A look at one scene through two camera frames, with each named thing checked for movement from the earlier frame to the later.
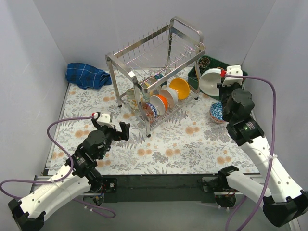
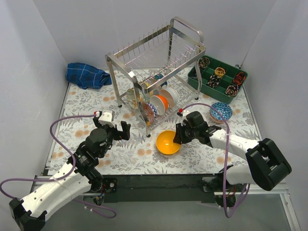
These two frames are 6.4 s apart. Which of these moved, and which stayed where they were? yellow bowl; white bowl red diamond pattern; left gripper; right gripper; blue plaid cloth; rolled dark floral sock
Moved: yellow bowl; right gripper
Stayed: left gripper; blue plaid cloth; rolled dark floral sock; white bowl red diamond pattern
